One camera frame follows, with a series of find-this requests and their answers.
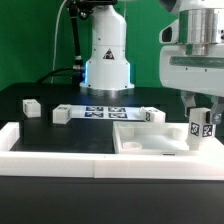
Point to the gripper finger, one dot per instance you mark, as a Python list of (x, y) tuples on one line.
[(188, 99), (214, 116)]

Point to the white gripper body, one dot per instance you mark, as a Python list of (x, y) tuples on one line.
[(200, 74)]

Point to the white square tabletop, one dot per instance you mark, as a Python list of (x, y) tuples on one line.
[(167, 139)]

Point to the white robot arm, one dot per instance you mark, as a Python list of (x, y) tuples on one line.
[(200, 23)]

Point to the white U-shaped fence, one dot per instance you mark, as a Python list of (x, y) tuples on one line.
[(87, 165)]

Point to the AprilTag marker sheet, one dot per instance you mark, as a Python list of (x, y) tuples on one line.
[(105, 112)]

